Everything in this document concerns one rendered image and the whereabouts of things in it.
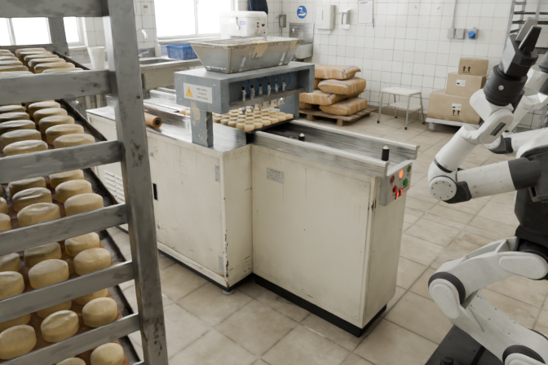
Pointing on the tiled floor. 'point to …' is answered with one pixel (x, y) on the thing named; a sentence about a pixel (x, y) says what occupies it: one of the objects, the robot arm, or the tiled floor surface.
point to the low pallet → (336, 115)
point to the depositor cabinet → (194, 199)
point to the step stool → (403, 103)
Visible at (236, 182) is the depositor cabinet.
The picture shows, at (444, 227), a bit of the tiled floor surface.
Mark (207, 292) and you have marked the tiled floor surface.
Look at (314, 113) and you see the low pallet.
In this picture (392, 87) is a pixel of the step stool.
